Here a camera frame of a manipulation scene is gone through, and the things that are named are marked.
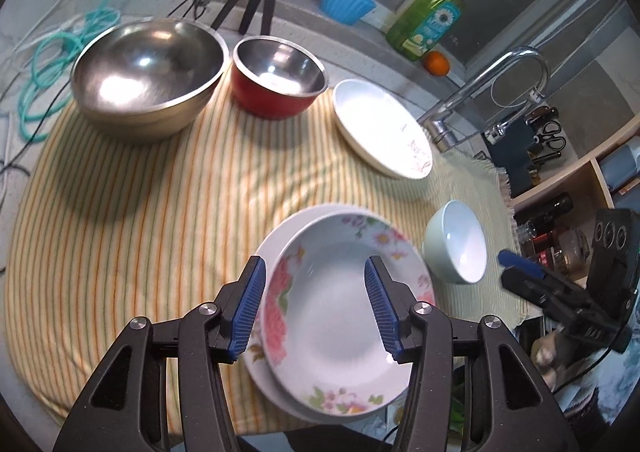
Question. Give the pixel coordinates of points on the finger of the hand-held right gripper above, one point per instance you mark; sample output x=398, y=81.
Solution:
x=517, y=262
x=555, y=297

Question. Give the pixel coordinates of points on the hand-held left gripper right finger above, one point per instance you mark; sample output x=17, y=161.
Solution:
x=382, y=307

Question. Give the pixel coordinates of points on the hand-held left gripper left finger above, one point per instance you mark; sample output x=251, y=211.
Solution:
x=247, y=307

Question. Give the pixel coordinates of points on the pink floral deep plate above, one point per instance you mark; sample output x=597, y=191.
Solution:
x=330, y=307

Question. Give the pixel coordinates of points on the small pale blue bowl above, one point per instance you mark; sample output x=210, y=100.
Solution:
x=460, y=242

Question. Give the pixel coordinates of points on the plain white plate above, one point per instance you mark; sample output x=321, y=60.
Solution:
x=270, y=244

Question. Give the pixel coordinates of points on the white plate with small print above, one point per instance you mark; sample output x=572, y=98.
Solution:
x=370, y=117

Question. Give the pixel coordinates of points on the red steel-lined bowl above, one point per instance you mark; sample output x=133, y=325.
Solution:
x=270, y=97

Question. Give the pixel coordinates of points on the large stainless steel bowl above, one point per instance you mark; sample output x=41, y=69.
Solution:
x=145, y=62

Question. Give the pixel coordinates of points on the person's right hand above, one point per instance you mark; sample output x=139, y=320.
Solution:
x=546, y=356

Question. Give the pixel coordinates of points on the clear glass jar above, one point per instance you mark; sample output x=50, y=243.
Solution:
x=572, y=249

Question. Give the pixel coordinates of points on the wooden shelf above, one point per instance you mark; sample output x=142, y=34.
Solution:
x=575, y=177

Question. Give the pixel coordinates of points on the dark blue knife block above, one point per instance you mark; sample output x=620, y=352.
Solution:
x=510, y=152

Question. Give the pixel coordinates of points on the yellow striped cloth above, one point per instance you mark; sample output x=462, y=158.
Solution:
x=150, y=232

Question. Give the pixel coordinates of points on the black scissors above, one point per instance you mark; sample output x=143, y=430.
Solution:
x=552, y=135

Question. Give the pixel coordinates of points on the chrome faucet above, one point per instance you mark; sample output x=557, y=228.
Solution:
x=500, y=65

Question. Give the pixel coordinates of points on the orange fruit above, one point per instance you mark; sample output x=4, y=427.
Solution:
x=437, y=63

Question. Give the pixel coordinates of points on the green dish soap bottle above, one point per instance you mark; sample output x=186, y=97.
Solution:
x=430, y=17

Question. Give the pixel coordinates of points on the blue ribbed cup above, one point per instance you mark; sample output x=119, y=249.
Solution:
x=345, y=0

